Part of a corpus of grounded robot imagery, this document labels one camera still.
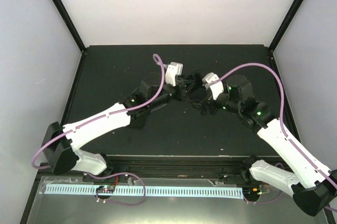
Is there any black phone case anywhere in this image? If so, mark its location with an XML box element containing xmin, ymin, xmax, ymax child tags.
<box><xmin>175</xmin><ymin>75</ymin><xmax>194</xmax><ymax>86</ymax></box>

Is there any black smartphone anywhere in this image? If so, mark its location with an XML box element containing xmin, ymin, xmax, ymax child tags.
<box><xmin>185</xmin><ymin>70</ymin><xmax>207</xmax><ymax>104</ymax></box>

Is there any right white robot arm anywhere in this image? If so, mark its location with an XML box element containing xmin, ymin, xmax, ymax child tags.
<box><xmin>198</xmin><ymin>73</ymin><xmax>336</xmax><ymax>216</ymax></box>

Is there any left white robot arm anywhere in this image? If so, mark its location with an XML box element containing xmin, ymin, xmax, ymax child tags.
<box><xmin>42</xmin><ymin>73</ymin><xmax>187</xmax><ymax>181</ymax></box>

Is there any right small circuit board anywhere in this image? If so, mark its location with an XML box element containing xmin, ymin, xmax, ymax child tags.
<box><xmin>249</xmin><ymin>187</ymin><xmax>270</xmax><ymax>195</ymax></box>

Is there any small green circuit board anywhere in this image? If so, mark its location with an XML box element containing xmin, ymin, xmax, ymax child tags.
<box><xmin>96</xmin><ymin>185</ymin><xmax>115</xmax><ymax>194</ymax></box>

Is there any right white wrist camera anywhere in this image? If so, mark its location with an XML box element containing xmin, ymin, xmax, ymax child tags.
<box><xmin>202</xmin><ymin>72</ymin><xmax>224</xmax><ymax>100</ymax></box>

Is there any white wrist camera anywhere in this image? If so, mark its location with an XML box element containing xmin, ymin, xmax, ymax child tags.
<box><xmin>165</xmin><ymin>62</ymin><xmax>183</xmax><ymax>86</ymax></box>
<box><xmin>202</xmin><ymin>72</ymin><xmax>224</xmax><ymax>100</ymax></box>

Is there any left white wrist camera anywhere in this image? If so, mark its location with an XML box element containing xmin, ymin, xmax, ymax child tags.
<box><xmin>165</xmin><ymin>62</ymin><xmax>183</xmax><ymax>86</ymax></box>

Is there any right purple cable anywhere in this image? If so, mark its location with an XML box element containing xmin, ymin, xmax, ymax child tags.
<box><xmin>207</xmin><ymin>62</ymin><xmax>337</xmax><ymax>213</ymax></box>

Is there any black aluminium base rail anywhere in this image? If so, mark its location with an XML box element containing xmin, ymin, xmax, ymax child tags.
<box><xmin>49</xmin><ymin>155</ymin><xmax>314</xmax><ymax>182</ymax></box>

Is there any white slotted cable duct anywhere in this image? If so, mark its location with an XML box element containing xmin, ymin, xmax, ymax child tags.
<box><xmin>44</xmin><ymin>184</ymin><xmax>244</xmax><ymax>199</ymax></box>

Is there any right black frame post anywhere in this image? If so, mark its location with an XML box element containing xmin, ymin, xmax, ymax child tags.
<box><xmin>269</xmin><ymin>0</ymin><xmax>304</xmax><ymax>52</ymax></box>

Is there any black frame post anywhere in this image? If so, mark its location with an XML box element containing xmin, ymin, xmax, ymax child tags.
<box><xmin>52</xmin><ymin>0</ymin><xmax>86</xmax><ymax>53</ymax></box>
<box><xmin>269</xmin><ymin>0</ymin><xmax>304</xmax><ymax>52</ymax></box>

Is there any left black frame post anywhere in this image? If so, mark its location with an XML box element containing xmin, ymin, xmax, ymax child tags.
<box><xmin>52</xmin><ymin>0</ymin><xmax>86</xmax><ymax>53</ymax></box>

